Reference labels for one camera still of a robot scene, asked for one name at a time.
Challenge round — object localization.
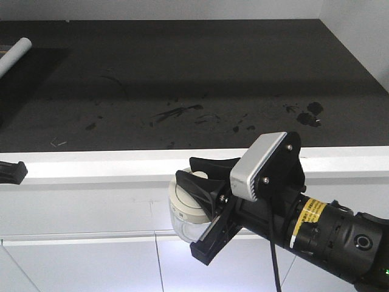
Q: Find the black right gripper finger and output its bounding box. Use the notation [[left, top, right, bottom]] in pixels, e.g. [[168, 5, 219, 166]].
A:
[[189, 157, 239, 181], [176, 170, 226, 221]]

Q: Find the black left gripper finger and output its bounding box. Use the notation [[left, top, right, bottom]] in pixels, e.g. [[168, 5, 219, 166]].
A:
[[0, 161, 28, 184]]

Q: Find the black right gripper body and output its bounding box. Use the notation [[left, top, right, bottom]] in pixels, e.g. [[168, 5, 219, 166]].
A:
[[190, 132, 306, 265]]

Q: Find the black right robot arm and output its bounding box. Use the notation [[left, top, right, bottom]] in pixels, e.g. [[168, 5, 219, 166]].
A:
[[176, 132, 388, 291]]

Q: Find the white rolled paper tube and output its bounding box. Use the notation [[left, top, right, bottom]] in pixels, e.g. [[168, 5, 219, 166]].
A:
[[1, 37, 32, 77]]

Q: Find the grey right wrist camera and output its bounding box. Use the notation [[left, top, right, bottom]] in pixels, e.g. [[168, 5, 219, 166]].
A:
[[230, 132, 287, 202]]

